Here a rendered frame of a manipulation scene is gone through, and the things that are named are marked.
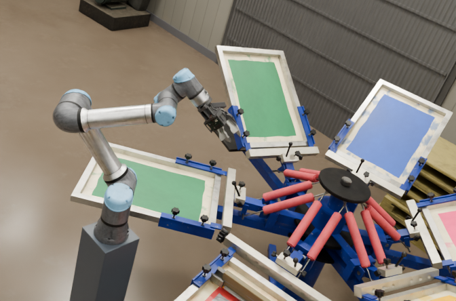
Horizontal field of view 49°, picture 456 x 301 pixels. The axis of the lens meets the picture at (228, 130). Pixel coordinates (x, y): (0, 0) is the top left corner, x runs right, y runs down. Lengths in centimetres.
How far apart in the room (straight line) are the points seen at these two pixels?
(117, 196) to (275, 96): 183
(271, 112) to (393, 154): 91
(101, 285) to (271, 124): 172
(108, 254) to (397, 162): 222
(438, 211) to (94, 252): 217
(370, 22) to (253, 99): 278
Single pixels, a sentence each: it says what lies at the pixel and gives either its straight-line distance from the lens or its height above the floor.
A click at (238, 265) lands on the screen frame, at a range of 263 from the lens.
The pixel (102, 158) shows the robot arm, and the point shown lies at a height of 151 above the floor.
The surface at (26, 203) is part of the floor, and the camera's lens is 425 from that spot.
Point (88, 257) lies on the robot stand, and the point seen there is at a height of 109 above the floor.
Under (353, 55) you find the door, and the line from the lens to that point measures 614.
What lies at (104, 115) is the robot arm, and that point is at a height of 178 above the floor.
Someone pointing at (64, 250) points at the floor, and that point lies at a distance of 389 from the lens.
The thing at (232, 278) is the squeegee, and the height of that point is 106.
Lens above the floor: 276
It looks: 28 degrees down
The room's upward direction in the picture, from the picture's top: 18 degrees clockwise
